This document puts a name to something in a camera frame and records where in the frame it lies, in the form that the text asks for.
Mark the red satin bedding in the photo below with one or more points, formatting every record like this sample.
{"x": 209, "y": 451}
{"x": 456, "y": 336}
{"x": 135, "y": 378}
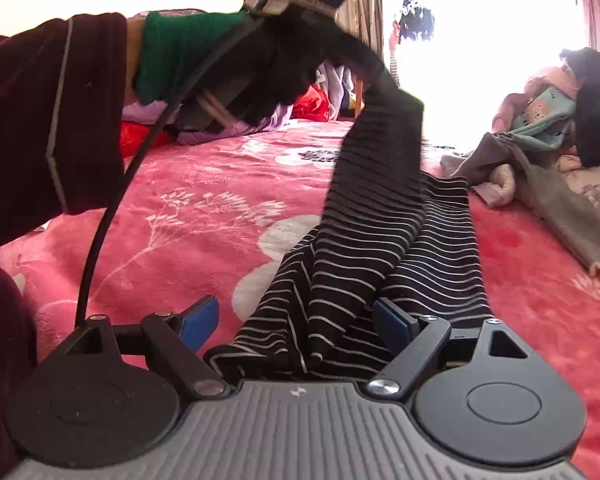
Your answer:
{"x": 137, "y": 120}

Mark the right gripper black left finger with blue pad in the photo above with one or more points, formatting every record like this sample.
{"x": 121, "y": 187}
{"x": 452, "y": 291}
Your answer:
{"x": 110, "y": 393}

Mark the purple duvet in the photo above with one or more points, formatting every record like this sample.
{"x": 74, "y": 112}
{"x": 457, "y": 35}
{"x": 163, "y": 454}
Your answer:
{"x": 220, "y": 124}

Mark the hanging dark blue garment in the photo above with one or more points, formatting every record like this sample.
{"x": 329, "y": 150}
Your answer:
{"x": 413, "y": 22}

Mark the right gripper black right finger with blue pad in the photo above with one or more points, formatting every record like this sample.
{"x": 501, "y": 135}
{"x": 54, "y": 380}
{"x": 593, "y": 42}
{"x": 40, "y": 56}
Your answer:
{"x": 482, "y": 394}

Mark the maroon velvet sleeve forearm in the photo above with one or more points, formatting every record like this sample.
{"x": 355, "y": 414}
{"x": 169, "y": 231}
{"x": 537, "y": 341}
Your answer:
{"x": 62, "y": 89}

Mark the pale pink garment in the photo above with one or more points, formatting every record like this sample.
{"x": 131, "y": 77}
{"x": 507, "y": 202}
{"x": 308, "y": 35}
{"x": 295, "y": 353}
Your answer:
{"x": 581, "y": 180}

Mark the black white striped garment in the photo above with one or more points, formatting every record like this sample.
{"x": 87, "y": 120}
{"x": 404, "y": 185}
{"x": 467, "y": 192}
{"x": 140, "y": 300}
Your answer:
{"x": 387, "y": 230}

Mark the grey brown garment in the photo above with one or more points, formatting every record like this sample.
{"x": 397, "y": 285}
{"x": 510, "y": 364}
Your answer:
{"x": 573, "y": 218}

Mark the wooden chair with clothes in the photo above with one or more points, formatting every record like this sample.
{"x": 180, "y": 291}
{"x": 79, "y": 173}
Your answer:
{"x": 341, "y": 88}

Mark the pink floral bed blanket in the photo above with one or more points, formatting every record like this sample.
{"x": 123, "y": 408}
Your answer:
{"x": 216, "y": 219}

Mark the black garment on pile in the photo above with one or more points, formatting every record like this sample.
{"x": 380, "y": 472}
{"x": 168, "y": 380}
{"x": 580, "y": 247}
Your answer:
{"x": 585, "y": 66}

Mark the teal green garment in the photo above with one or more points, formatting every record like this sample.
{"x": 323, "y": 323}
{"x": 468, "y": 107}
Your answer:
{"x": 542, "y": 126}

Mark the green sleeve cuff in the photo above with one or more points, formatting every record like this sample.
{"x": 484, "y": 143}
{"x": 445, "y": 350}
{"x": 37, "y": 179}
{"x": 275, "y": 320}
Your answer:
{"x": 172, "y": 46}

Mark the black gloved hand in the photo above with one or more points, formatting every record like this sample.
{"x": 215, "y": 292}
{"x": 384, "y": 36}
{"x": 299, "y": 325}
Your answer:
{"x": 274, "y": 64}

